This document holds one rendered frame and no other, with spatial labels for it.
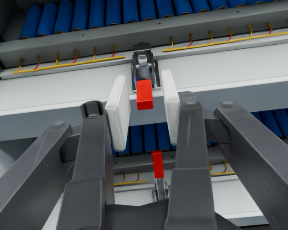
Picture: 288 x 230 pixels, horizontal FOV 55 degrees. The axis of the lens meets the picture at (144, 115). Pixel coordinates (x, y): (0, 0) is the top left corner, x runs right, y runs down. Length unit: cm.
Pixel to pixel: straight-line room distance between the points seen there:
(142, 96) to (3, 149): 21
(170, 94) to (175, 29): 15
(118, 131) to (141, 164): 24
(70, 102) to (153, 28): 11
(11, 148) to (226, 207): 29
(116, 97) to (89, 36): 15
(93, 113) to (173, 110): 4
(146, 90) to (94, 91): 8
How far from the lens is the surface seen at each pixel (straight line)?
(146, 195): 40
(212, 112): 15
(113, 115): 16
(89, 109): 15
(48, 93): 30
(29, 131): 32
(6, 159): 38
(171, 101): 16
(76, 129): 16
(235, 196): 41
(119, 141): 17
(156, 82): 26
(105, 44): 31
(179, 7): 34
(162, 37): 31
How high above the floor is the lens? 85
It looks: 31 degrees down
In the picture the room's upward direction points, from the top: 9 degrees counter-clockwise
